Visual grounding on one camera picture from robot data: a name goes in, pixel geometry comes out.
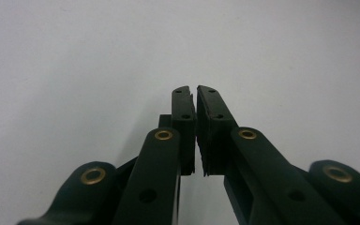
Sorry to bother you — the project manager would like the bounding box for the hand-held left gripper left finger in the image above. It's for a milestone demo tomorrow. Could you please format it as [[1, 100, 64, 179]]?
[[158, 85, 198, 176]]

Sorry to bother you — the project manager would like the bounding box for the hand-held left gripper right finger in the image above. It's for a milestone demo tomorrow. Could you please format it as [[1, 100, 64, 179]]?
[[196, 84, 240, 177]]

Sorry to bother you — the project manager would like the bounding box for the white table sheet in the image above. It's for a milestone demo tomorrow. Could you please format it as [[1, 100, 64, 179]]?
[[0, 0, 360, 225]]

